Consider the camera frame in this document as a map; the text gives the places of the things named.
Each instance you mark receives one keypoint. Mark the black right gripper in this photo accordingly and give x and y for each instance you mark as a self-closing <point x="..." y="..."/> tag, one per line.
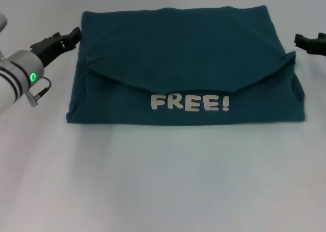
<point x="318" y="47"/>

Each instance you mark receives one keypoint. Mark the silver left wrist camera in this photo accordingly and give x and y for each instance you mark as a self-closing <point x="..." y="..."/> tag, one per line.
<point x="2" y="22"/>

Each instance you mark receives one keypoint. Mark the blue t-shirt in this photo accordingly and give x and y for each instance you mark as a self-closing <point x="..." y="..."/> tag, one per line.
<point x="178" y="51"/>

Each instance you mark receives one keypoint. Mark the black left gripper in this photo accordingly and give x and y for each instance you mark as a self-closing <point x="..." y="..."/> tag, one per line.
<point x="49" y="48"/>

